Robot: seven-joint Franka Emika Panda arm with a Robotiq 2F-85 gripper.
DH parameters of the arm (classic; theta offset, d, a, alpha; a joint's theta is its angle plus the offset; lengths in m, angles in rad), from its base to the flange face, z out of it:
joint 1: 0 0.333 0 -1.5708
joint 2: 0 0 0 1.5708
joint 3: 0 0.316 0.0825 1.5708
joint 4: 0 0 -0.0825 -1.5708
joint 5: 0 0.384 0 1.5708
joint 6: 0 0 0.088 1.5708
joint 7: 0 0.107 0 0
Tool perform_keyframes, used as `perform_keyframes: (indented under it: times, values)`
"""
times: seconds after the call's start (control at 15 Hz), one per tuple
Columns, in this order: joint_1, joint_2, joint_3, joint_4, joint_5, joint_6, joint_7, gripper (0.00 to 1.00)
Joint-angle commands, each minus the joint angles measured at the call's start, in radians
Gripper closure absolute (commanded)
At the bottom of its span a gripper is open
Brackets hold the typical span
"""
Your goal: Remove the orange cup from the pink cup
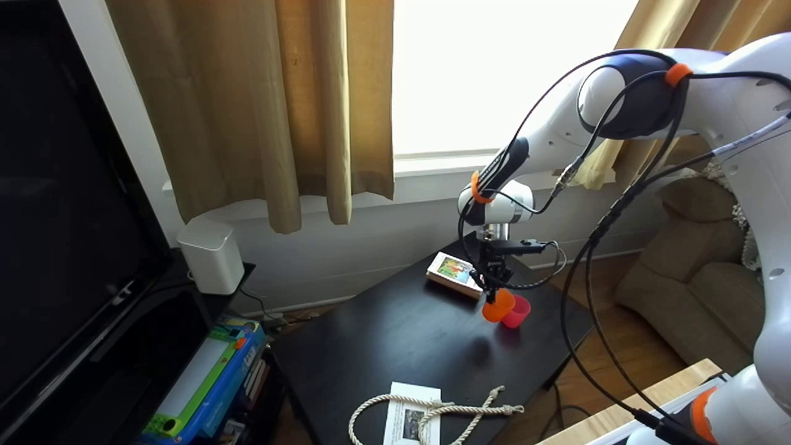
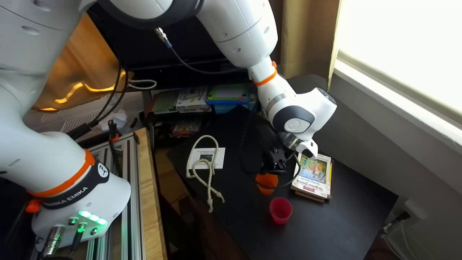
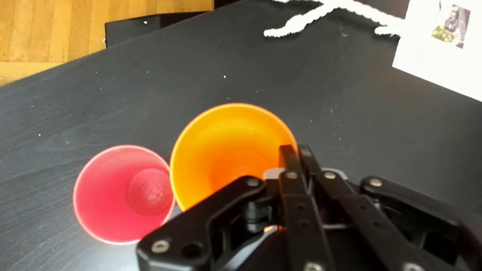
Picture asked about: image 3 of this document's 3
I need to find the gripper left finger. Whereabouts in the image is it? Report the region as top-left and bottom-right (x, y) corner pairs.
(137, 145), (336, 271)

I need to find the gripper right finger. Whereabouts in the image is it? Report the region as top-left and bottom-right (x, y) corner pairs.
(299, 145), (482, 271)

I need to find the orange plastic cup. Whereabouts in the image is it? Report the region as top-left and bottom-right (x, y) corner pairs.
(169, 103), (300, 212)

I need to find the pink plastic cup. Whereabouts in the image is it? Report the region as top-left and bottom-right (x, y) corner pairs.
(73, 145), (177, 246)

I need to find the white paper with photo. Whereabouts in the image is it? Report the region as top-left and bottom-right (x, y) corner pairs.
(392, 0), (482, 102)

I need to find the black cabinet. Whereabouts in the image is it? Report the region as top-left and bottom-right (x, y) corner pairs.
(104, 11), (212, 49)

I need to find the white twisted rope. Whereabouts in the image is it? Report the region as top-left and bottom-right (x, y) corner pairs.
(263, 0), (408, 38)

